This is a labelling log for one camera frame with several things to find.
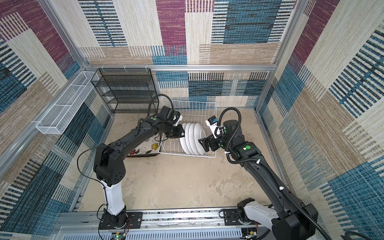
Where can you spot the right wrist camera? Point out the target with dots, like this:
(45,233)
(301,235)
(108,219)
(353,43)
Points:
(214,126)

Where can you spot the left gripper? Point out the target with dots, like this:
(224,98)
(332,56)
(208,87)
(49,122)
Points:
(179,134)

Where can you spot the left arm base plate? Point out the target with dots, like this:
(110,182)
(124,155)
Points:
(124,221)

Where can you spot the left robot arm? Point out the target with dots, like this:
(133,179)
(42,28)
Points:
(109,160)

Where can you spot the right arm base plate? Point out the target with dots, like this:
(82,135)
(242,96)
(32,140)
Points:
(232,217)

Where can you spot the black mesh shelf rack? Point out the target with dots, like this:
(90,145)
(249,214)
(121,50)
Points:
(126,90)

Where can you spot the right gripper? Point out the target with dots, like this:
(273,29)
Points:
(205,143)

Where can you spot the white wire dish rack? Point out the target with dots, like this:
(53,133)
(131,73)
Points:
(194,115)

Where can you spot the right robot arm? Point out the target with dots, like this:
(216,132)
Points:
(289,218)

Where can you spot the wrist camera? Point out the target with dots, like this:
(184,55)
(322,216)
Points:
(214,126)
(176,118)

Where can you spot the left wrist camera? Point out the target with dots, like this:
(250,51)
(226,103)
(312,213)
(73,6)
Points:
(176,118)

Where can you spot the white round plate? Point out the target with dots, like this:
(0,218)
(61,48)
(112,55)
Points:
(199,133)
(190,139)
(184,145)

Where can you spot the white wire wall basket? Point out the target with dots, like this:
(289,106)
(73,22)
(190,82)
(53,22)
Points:
(60,115)

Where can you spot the aluminium mounting rail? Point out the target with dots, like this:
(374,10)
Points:
(168,224)

